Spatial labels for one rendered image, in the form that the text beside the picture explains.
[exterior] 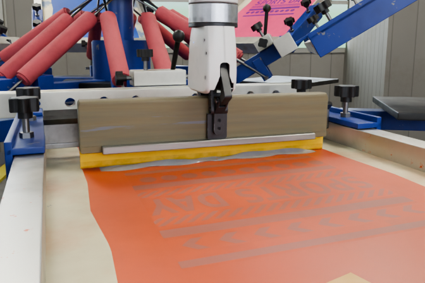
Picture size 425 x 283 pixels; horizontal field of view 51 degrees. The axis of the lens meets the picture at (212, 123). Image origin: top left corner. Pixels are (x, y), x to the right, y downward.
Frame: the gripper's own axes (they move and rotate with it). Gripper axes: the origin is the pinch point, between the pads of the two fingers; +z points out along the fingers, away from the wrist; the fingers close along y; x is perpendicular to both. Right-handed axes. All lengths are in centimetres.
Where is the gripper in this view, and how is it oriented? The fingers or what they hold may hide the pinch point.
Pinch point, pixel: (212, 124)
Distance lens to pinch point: 70.7
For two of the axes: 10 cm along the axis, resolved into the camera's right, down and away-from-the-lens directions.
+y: 3.4, 1.6, -9.3
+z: -0.1, 9.9, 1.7
